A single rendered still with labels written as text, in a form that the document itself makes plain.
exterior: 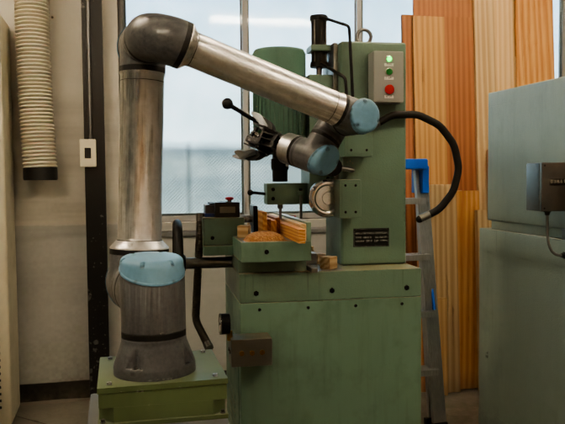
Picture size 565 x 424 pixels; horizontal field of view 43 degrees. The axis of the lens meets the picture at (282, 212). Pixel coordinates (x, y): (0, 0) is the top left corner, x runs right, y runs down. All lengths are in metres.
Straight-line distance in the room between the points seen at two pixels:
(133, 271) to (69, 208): 1.97
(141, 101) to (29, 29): 1.71
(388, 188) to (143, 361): 1.06
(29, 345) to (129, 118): 2.06
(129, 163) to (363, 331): 0.92
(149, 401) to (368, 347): 0.86
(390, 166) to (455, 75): 1.64
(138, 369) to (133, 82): 0.70
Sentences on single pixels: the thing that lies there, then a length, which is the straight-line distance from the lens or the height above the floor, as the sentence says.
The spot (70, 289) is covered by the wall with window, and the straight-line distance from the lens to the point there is 3.63.
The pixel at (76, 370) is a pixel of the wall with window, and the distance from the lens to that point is 3.71.
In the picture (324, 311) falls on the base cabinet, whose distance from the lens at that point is 2.21.
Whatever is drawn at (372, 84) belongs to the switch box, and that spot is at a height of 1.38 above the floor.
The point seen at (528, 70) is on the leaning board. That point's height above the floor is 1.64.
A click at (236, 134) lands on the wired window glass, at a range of 3.71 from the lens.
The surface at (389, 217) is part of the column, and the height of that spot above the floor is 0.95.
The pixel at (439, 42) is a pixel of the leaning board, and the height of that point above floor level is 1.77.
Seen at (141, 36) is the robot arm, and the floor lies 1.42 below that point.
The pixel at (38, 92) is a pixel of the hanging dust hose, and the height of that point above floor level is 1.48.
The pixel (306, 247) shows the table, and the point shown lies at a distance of 2.12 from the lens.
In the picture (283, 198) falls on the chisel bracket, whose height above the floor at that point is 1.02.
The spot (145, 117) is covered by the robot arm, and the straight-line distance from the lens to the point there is 1.81.
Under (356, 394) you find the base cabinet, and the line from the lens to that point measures 2.30.
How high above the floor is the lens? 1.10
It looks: 3 degrees down
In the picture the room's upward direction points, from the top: straight up
